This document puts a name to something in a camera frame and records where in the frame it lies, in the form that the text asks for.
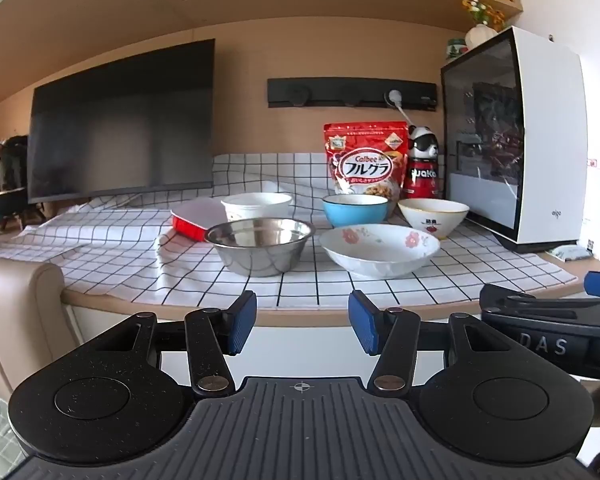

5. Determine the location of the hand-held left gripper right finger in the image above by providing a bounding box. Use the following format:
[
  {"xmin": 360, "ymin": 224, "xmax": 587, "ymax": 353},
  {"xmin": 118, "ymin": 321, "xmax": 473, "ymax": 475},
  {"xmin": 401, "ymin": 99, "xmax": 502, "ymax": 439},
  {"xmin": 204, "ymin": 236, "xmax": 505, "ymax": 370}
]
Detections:
[{"xmin": 348, "ymin": 290, "xmax": 520, "ymax": 395}]

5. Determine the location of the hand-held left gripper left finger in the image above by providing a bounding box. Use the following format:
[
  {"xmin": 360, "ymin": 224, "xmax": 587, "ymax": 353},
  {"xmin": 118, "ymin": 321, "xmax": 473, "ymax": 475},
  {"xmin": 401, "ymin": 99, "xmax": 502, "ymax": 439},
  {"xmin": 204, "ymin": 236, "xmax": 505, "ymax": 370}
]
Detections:
[{"xmin": 86, "ymin": 290, "xmax": 257, "ymax": 395}]

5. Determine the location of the blue bowl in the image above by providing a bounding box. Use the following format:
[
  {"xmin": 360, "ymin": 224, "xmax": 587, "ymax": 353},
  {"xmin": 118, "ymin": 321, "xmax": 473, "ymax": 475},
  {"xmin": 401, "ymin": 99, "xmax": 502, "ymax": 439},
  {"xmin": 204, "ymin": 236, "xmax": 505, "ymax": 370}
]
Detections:
[{"xmin": 322, "ymin": 194, "xmax": 390, "ymax": 229}]

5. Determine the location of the large white bowl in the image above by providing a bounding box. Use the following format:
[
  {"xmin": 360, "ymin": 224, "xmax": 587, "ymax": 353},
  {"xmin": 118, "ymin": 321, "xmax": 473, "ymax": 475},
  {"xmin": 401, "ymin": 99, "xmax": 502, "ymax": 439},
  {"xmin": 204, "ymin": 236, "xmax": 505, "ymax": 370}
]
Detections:
[{"xmin": 221, "ymin": 192, "xmax": 293, "ymax": 223}]

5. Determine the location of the white bowl with yellow rim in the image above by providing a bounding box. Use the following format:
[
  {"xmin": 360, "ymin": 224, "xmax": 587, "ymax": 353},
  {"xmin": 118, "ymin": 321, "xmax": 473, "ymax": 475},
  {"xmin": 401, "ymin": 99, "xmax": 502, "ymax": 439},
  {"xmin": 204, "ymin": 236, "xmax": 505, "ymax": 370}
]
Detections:
[{"xmin": 397, "ymin": 198, "xmax": 470, "ymax": 241}]

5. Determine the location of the wet wipes pack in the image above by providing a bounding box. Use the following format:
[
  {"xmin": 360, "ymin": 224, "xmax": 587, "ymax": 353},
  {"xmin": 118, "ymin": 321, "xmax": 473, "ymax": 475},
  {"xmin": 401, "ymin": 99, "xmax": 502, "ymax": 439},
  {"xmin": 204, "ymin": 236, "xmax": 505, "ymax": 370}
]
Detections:
[{"xmin": 554, "ymin": 244, "xmax": 595, "ymax": 262}]

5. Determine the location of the stainless steel bowl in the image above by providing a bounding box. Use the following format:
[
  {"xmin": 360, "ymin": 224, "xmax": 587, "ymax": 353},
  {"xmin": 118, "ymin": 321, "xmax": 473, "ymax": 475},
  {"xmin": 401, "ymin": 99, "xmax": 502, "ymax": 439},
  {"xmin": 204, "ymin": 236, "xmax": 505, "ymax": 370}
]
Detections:
[{"xmin": 204, "ymin": 218, "xmax": 316, "ymax": 278}]

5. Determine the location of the white floral plate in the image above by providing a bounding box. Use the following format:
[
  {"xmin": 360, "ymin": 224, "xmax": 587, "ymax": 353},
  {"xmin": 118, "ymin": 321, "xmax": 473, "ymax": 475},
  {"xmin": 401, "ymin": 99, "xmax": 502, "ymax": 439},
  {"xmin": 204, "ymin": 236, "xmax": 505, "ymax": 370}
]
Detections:
[{"xmin": 319, "ymin": 224, "xmax": 441, "ymax": 280}]

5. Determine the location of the red baking dish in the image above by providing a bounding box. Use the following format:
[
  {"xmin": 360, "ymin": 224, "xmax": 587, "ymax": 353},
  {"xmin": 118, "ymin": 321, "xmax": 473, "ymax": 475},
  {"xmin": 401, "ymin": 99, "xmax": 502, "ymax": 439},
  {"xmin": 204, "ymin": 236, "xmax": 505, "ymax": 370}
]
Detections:
[{"xmin": 170, "ymin": 197, "xmax": 231, "ymax": 243}]

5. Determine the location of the white checked tablecloth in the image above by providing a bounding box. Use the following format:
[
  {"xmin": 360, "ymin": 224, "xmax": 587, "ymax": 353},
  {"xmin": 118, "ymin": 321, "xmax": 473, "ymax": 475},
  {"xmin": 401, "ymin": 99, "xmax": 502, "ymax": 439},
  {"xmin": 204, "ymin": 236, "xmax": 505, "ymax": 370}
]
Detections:
[{"xmin": 17, "ymin": 152, "xmax": 578, "ymax": 308}]

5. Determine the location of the red panda figure bottle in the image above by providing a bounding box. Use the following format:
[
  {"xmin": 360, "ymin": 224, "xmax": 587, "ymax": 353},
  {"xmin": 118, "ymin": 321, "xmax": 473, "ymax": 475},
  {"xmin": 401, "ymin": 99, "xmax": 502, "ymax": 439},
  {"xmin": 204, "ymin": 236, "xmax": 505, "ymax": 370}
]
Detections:
[{"xmin": 402, "ymin": 125, "xmax": 444, "ymax": 201}]

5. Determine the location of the white computer case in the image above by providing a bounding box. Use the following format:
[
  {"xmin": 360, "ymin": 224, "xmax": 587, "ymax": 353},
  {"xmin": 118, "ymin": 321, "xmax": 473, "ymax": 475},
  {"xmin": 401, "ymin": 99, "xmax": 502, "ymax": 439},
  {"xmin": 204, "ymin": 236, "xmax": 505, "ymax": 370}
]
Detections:
[{"xmin": 440, "ymin": 26, "xmax": 586, "ymax": 255}]

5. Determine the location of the red cereal bag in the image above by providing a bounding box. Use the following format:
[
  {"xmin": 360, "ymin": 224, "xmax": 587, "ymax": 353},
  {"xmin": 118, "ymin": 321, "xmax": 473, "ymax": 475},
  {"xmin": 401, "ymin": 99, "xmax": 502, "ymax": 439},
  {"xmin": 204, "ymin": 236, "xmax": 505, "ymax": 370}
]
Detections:
[{"xmin": 323, "ymin": 121, "xmax": 410, "ymax": 218}]

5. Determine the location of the beige chair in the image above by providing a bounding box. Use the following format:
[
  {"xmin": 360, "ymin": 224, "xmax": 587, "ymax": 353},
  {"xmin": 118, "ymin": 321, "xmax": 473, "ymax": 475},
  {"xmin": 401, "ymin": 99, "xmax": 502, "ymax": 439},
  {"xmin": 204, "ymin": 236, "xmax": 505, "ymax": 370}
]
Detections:
[{"xmin": 0, "ymin": 255, "xmax": 88, "ymax": 401}]

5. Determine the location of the black flat screen monitor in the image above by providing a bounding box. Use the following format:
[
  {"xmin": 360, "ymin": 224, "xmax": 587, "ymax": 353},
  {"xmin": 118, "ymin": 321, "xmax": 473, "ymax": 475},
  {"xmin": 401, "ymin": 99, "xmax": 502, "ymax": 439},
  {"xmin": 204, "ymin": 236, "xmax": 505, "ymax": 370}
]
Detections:
[{"xmin": 27, "ymin": 39, "xmax": 216, "ymax": 205}]

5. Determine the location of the white vase with flowers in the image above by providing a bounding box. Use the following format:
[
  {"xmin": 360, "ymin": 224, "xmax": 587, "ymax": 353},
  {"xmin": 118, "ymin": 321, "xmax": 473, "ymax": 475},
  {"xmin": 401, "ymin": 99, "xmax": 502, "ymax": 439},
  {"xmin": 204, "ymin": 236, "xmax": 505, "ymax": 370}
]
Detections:
[{"xmin": 462, "ymin": 0, "xmax": 506, "ymax": 52}]

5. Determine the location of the white plug with cable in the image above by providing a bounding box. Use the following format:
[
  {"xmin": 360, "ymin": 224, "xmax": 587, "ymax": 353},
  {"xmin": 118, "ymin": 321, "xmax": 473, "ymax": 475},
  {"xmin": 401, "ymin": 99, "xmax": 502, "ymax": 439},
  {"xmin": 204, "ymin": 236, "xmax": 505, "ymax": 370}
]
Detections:
[{"xmin": 384, "ymin": 89, "xmax": 416, "ymax": 127}]

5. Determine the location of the black wall power strip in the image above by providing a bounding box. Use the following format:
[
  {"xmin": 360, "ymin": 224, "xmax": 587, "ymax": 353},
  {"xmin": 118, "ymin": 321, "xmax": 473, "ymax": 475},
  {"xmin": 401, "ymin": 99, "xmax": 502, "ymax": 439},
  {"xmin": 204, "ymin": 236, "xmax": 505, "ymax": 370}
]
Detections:
[{"xmin": 267, "ymin": 78, "xmax": 438, "ymax": 111}]

